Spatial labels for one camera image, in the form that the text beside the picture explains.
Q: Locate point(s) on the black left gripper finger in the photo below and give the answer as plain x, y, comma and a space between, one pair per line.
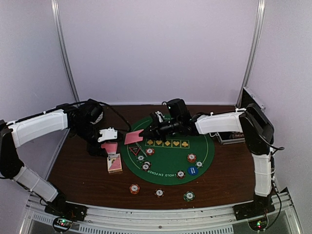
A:
103, 152
94, 151

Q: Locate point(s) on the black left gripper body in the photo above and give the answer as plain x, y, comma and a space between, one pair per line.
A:
85, 134

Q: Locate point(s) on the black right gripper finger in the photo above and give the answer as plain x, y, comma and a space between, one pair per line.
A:
151, 128
151, 135

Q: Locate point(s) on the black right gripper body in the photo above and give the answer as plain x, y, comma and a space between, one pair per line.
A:
169, 127

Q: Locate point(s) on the black chips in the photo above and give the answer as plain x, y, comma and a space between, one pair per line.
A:
146, 166

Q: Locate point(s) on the black chip bottom mat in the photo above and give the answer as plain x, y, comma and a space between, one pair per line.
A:
180, 174

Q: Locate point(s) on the red five chip stack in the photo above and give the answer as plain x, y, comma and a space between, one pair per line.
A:
134, 189

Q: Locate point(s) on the blue small blind button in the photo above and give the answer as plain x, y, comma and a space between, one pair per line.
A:
192, 170

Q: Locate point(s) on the black hundred chip stack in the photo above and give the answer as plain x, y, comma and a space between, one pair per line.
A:
159, 193

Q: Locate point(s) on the green chip stack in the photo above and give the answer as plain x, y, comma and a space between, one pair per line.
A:
189, 196

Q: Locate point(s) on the red backed card deck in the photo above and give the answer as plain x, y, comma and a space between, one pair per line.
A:
110, 147

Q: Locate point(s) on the jack of clubs card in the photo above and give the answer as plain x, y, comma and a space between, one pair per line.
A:
133, 137

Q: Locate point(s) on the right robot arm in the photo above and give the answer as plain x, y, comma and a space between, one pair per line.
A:
257, 131

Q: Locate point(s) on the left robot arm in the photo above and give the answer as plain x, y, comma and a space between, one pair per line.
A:
80, 117

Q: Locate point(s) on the gold playing card box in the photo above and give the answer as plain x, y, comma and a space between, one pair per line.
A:
114, 164

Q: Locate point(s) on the floral patterned plate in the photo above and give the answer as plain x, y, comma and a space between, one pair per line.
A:
100, 117

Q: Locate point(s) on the black red triangle button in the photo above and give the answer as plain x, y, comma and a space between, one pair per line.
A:
135, 150

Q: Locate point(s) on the green round poker mat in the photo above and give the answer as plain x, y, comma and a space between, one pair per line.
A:
170, 156

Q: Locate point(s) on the aluminium poker chip case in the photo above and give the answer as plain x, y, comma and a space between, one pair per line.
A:
256, 105

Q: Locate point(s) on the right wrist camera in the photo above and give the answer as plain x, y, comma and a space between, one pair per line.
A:
177, 110

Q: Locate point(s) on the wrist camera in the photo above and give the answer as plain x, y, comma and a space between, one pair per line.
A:
107, 134
177, 110

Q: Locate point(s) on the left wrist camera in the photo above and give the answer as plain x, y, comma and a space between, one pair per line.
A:
107, 134

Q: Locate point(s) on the aluminium front rail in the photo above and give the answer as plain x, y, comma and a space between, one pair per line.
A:
213, 220

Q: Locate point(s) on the right aluminium frame post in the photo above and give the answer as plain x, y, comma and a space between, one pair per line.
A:
259, 19

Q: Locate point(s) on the aluminium frame post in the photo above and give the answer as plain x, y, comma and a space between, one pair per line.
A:
259, 19
62, 45

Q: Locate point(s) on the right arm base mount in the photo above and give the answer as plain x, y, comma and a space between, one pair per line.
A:
250, 210

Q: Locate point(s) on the left aluminium frame post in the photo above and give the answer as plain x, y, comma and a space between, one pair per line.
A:
62, 45

